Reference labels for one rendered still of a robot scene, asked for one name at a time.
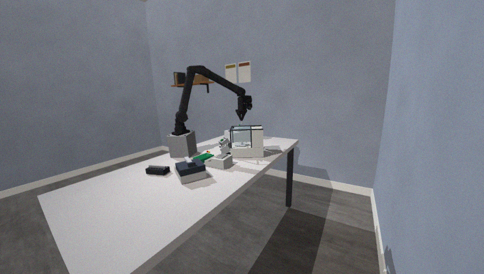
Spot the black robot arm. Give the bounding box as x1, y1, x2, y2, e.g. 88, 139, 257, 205
172, 65, 252, 136

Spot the green tube rack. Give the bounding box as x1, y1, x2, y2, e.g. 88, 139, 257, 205
193, 153, 214, 163

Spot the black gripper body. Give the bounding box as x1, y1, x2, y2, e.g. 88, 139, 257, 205
236, 103, 247, 113

